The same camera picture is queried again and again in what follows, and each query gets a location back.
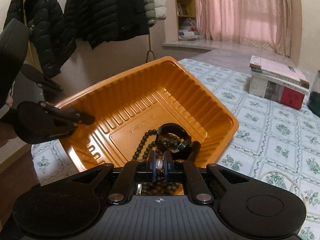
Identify orange plastic tray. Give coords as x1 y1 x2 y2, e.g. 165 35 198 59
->
54 56 240 196

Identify black puffer jacket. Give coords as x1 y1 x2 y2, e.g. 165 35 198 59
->
64 0 153 50

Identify white grey puffer jacket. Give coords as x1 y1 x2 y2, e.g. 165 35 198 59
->
139 0 167 27

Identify thick book with red spine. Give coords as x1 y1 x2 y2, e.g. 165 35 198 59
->
249 75 306 110

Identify white pearl necklace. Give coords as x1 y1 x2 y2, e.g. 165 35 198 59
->
260 169 316 207

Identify dark green vase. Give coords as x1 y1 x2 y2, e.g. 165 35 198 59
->
308 70 320 117

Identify brown wooden bead bracelet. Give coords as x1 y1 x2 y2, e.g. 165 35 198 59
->
136 182 182 196

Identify dark bead necklace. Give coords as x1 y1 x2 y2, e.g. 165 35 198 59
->
132 127 193 178

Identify white plastic bag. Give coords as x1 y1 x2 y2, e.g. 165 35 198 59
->
178 17 201 41

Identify black puffer jackets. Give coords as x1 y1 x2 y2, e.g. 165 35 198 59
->
23 0 157 64

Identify yellow wooden bookshelf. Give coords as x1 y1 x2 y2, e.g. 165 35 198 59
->
174 0 197 41

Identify black bangle bracelet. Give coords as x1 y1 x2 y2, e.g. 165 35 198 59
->
155 123 202 161

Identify thin green edged book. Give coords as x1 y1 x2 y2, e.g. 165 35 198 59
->
250 67 310 93

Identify black printed jacket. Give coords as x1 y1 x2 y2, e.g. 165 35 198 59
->
4 0 77 78

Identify white window ledge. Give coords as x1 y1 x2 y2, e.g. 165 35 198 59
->
162 38 300 60

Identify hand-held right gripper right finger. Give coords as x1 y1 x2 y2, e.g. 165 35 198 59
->
164 152 250 205

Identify pink curtain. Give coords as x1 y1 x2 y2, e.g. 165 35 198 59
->
194 0 301 58

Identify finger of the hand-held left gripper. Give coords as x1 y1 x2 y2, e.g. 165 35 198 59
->
21 64 63 92
40 102 95 128

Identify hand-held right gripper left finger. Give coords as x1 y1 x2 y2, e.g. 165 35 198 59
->
72 151 155 205

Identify pink cover book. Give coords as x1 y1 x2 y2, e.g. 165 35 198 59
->
249 55 310 87

